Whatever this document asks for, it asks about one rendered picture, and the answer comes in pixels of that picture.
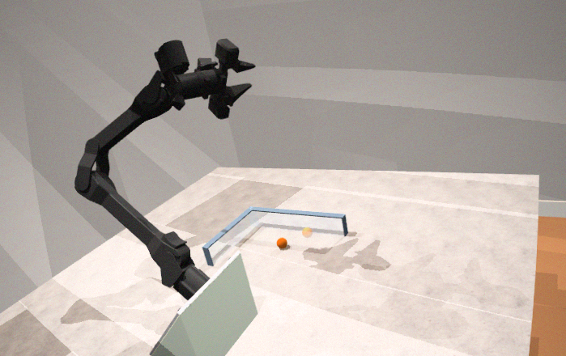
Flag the clear l-shaped low wall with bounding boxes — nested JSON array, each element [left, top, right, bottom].
[[208, 211, 344, 265]]

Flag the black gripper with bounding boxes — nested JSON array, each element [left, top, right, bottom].
[[194, 39, 256, 120]]

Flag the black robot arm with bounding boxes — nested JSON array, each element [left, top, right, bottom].
[[74, 40, 210, 301]]

